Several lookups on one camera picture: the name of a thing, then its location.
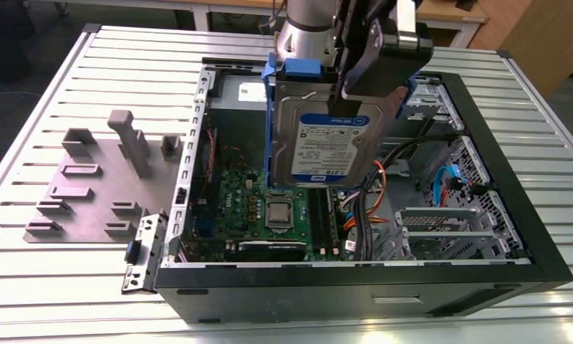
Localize metal disk bay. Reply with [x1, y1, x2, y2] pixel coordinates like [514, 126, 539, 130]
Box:
[393, 206, 507, 261]

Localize metal bracket blue latch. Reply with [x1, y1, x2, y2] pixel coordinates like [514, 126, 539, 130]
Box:
[119, 211, 169, 295]

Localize black cable bundle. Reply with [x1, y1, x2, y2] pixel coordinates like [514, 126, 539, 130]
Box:
[355, 134, 459, 261]

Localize hard disk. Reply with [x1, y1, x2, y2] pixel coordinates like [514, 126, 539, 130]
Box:
[261, 52, 422, 190]

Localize orange red wire bundle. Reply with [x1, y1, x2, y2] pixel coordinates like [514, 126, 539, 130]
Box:
[345, 160, 389, 231]

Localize green motherboard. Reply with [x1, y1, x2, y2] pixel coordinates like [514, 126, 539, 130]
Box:
[179, 168, 358, 262]

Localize black PC case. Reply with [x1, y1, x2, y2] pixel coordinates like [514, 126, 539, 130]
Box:
[153, 56, 573, 325]

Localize black graphics card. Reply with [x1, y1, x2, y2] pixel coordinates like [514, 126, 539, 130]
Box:
[223, 239, 309, 262]

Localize wooden desk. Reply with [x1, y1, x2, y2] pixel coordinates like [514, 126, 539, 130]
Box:
[417, 0, 487, 49]

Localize silver CPU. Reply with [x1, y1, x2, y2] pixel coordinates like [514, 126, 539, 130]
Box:
[267, 202, 291, 223]

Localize brown wooden board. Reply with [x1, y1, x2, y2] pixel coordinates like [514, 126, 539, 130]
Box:
[477, 0, 573, 97]

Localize black RAM slot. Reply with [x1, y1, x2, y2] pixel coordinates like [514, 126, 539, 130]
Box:
[323, 188, 341, 254]
[311, 188, 326, 252]

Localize grey parts rack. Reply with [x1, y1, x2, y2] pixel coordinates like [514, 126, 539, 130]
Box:
[21, 110, 191, 247]

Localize grey power supply unit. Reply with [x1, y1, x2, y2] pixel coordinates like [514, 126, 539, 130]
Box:
[207, 77, 269, 170]

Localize white frame desk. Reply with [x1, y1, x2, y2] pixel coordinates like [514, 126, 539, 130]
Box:
[51, 0, 287, 32]

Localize power wire black connector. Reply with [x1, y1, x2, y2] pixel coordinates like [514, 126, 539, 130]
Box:
[446, 175, 493, 198]

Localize blue data wire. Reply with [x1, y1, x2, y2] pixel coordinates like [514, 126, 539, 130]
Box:
[430, 164, 473, 209]

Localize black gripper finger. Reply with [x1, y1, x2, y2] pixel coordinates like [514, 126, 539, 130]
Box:
[329, 0, 434, 116]

